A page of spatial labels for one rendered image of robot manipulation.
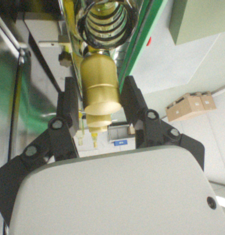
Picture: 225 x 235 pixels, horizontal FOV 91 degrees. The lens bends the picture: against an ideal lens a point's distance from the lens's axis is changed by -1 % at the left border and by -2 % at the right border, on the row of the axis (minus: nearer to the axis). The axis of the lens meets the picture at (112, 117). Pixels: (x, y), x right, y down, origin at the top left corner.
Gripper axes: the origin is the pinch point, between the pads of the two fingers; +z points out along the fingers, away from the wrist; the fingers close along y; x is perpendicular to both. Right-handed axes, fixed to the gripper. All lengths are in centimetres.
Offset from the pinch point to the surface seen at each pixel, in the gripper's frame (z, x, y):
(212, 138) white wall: 58, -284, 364
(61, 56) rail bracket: 17.4, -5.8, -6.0
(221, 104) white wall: 130, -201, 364
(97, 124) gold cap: 0.4, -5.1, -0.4
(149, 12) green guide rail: 22.0, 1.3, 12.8
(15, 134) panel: 1.8, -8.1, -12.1
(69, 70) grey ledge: 34.2, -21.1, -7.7
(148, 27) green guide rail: 20.7, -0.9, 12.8
